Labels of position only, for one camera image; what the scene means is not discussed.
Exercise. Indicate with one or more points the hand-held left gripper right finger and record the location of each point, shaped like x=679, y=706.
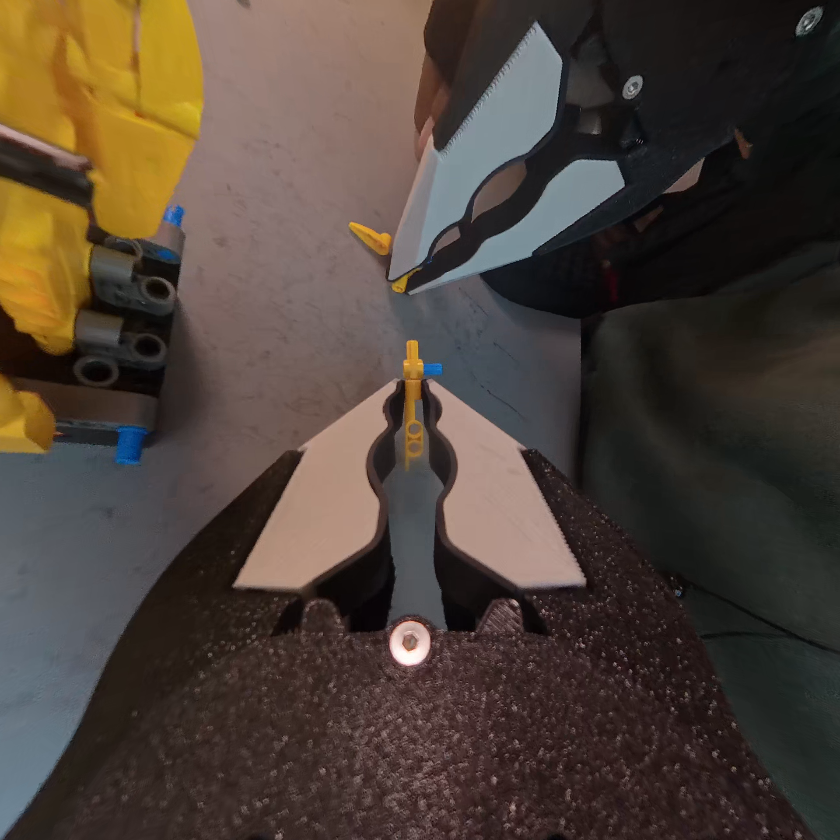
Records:
x=512, y=518

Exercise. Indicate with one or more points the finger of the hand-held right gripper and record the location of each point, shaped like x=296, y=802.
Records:
x=577, y=190
x=499, y=111

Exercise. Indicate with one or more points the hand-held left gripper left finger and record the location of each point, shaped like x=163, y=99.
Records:
x=308, y=518

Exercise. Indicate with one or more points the yellow lego tooth piece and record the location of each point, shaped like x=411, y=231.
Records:
x=413, y=433
x=371, y=236

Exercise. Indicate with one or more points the yellow lego vehicle model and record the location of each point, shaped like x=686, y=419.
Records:
x=39, y=262

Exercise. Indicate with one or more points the person's right hand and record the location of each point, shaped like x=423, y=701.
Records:
x=433, y=111

